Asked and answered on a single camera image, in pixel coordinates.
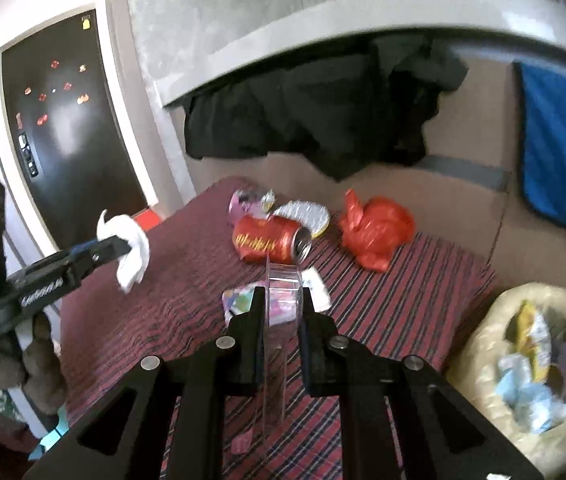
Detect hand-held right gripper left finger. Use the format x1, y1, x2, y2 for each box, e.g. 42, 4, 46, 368
23, 287, 266, 480

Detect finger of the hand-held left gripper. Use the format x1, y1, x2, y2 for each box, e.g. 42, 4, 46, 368
64, 236, 132, 282
68, 240, 102, 261

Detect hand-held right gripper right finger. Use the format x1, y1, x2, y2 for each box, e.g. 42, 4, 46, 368
298, 285, 546, 480

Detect white tissue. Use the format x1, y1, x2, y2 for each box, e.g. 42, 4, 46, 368
97, 209, 152, 292

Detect clear plastic toy package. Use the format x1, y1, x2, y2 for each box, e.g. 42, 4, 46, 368
259, 254, 310, 427

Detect yellow snack wrapper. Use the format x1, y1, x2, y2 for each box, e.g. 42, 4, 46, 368
514, 301, 552, 382

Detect light blue wrapper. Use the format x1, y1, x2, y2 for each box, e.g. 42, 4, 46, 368
494, 354, 566, 434

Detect person's left hand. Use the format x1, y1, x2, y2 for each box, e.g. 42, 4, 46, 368
0, 312, 67, 414

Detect colourful paper card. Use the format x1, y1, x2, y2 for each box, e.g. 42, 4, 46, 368
222, 285, 265, 322

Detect white paper scrap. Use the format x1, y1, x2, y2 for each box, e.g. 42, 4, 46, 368
302, 266, 333, 312

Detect red plaid tablecloth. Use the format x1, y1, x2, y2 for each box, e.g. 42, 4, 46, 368
55, 175, 496, 480

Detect red drink can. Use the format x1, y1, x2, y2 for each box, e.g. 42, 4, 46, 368
233, 214, 313, 266

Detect dark door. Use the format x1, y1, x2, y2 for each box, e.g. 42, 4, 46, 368
0, 9, 150, 252

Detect red plastic bag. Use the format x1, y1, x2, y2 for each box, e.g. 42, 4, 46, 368
338, 188, 417, 274

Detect silver foil wrapper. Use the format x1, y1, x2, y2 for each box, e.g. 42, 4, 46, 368
272, 200, 332, 241

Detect pink purple snack wrapper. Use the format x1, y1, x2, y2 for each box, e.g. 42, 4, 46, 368
229, 188, 277, 222

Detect red door stickers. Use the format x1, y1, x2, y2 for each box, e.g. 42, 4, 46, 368
15, 15, 92, 128

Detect beige cabinet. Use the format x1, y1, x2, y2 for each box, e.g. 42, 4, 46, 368
163, 55, 566, 301

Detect black cloth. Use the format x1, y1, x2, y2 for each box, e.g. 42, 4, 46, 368
183, 35, 470, 182

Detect grey counter ledge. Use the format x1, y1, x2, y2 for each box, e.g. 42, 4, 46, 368
148, 0, 566, 111

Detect blue towel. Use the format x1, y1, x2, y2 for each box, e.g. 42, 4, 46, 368
513, 60, 566, 249

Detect door handle lock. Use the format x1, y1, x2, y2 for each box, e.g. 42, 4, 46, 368
17, 132, 40, 179

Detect teal strap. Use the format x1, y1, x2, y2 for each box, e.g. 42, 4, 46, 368
27, 404, 70, 462

